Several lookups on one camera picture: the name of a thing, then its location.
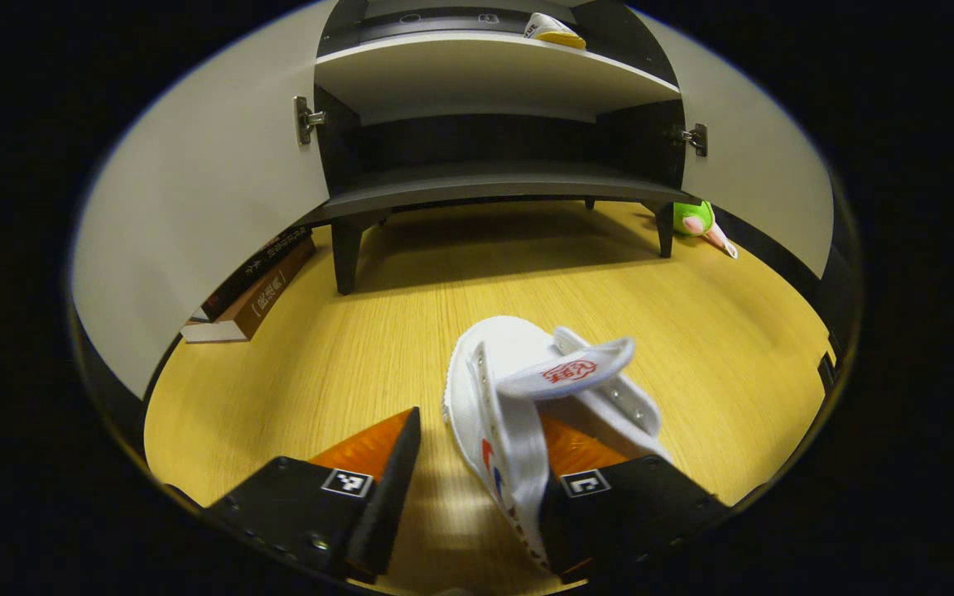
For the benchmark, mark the grey shoe cabinet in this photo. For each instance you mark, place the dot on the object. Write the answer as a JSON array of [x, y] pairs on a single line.
[[485, 74]]

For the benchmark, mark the green and pink toy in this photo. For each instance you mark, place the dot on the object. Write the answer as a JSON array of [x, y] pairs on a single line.
[[692, 219]]

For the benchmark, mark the brown spine book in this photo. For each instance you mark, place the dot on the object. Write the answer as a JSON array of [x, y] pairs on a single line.
[[266, 302]]

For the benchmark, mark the white canvas shoe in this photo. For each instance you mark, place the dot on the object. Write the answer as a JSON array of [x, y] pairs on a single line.
[[556, 33], [510, 389]]

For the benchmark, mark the metal door hinge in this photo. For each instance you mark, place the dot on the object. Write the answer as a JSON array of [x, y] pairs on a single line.
[[305, 120], [695, 139]]

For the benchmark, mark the grey cabinet door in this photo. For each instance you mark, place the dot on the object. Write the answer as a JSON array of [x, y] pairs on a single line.
[[767, 165], [212, 182]]

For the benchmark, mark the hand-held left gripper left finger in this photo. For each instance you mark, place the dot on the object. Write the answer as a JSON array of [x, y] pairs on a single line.
[[390, 497]]

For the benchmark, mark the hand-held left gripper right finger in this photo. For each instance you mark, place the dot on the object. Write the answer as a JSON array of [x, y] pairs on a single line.
[[643, 513]]

